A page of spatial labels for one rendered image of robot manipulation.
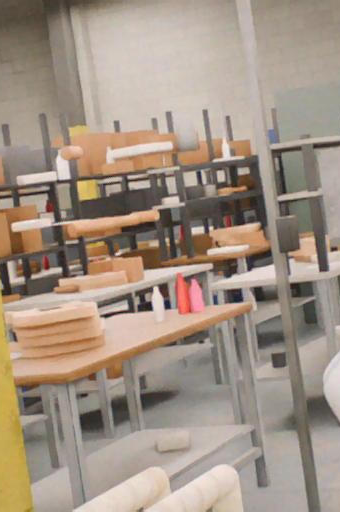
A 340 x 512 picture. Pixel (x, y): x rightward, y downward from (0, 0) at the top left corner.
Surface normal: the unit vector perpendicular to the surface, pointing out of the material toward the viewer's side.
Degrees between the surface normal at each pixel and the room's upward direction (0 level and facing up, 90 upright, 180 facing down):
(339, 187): 90
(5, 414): 90
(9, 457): 90
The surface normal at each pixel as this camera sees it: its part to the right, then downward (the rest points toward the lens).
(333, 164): -0.43, 0.11
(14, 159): 0.86, -0.10
